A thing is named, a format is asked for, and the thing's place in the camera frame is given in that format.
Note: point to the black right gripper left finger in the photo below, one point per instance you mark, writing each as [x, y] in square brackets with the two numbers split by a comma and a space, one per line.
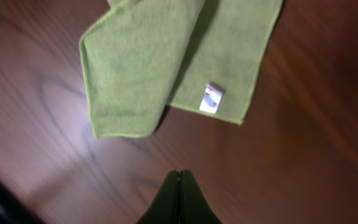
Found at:
[164, 207]

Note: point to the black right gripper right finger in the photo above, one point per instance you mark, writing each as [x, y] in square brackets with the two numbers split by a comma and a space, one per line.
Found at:
[194, 208]

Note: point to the light green microfiber cloth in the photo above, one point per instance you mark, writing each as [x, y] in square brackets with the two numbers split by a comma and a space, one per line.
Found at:
[195, 55]

